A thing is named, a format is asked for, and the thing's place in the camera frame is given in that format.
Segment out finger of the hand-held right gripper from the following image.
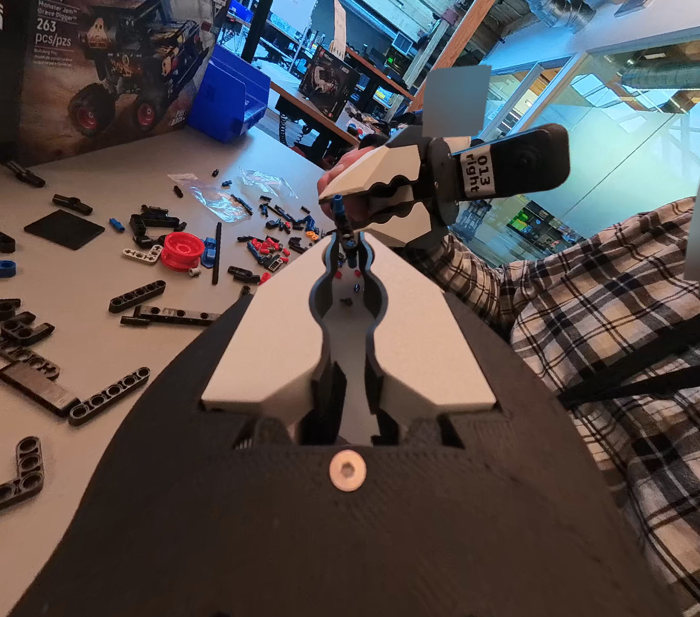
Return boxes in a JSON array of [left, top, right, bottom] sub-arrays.
[[363, 189, 439, 248], [318, 144, 423, 202]]

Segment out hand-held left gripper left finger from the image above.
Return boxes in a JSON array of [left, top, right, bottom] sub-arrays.
[[201, 236, 347, 444]]

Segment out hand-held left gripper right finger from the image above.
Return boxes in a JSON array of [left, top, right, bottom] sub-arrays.
[[360, 233, 497, 444]]

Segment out black thin beam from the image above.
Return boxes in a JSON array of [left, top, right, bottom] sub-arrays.
[[331, 195, 360, 269]]

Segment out small toy connectors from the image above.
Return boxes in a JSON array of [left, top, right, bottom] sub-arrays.
[[106, 168, 364, 309]]

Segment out person's right forearm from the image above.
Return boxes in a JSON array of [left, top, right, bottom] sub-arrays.
[[407, 234, 526, 339]]

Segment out grey desk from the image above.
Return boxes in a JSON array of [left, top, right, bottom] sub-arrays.
[[0, 127, 351, 612]]

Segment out person's right hand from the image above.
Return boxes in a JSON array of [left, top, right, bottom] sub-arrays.
[[317, 147, 382, 235]]

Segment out black cart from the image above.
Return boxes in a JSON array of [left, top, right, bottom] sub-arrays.
[[454, 198, 493, 240]]

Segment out dark wooden table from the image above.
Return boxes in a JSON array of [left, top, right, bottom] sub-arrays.
[[271, 48, 416, 158]]

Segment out small dark printed box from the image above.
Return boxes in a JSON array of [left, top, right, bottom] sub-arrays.
[[300, 45, 361, 121]]

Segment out clear plastic bag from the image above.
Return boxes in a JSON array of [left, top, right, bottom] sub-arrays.
[[168, 173, 252, 223], [239, 168, 299, 199]]

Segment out red toy wheel hub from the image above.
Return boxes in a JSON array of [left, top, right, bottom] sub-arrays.
[[160, 232, 200, 272]]

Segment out scattered black toy beams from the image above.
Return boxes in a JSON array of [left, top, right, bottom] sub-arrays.
[[0, 160, 263, 511]]

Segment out blue storage bin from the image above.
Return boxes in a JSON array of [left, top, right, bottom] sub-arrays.
[[188, 45, 271, 144]]

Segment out person's plaid shirt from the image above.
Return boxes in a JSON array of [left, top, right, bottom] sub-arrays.
[[509, 196, 700, 601]]

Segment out black square panel piece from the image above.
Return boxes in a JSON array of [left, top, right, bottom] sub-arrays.
[[24, 209, 105, 250]]

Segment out dark toy set box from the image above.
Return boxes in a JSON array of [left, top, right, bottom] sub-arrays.
[[0, 0, 233, 164]]

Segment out black strap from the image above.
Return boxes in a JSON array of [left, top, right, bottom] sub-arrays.
[[558, 330, 700, 407]]

